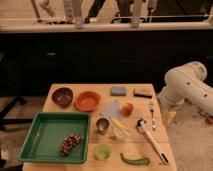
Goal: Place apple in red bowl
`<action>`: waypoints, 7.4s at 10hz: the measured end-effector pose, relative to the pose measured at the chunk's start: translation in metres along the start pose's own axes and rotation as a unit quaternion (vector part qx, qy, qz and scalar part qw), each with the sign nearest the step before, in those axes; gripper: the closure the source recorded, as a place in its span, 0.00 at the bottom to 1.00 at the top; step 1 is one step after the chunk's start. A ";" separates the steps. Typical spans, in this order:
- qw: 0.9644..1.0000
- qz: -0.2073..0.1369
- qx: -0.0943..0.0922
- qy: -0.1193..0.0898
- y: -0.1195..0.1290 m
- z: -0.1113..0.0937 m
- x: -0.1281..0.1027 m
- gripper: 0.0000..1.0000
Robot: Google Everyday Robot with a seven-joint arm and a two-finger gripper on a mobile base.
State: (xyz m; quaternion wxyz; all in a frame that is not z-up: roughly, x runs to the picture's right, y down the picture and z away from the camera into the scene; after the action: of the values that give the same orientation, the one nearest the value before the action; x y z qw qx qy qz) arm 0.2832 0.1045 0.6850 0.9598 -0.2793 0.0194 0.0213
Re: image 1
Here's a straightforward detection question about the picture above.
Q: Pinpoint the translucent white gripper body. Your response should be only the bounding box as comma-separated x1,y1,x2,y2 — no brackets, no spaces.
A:
161,107,176,126

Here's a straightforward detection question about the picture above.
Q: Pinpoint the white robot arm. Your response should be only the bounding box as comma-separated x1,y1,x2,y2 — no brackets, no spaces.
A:
157,61,213,125

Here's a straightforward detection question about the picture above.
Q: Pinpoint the orange red bowl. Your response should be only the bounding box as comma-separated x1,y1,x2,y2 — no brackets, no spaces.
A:
75,91,101,112

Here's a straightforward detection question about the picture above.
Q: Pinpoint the dark maroon bowl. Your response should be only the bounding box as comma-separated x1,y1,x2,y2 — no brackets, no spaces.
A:
52,87,73,108

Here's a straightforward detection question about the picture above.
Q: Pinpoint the black chalkboard eraser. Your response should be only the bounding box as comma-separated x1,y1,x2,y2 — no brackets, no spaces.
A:
133,89,152,98

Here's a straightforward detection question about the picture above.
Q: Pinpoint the green chili pepper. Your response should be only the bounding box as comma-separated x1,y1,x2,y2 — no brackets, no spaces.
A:
120,153,150,166

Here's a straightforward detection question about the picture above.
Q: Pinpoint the blue sponge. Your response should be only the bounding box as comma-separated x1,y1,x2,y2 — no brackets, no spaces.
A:
110,87,126,96

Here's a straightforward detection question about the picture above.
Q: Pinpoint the small metal cup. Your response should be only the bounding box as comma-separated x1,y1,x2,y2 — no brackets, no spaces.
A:
96,118,109,135

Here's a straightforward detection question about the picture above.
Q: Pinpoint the green lime cup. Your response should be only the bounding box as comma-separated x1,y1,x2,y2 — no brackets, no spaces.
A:
94,144,111,160

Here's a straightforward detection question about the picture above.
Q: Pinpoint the red grape bunch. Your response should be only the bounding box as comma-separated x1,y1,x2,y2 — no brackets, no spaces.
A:
60,134,81,156

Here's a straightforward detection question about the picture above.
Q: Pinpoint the green plastic tray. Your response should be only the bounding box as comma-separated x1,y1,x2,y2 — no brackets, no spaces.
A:
19,112,91,164

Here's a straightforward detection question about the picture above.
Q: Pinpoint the black office chair base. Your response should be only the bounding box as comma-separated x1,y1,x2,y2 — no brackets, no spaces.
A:
0,96,33,131

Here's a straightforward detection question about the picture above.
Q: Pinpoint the white handled kitchen tool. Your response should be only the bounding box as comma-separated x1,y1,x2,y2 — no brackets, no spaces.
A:
136,119,170,165

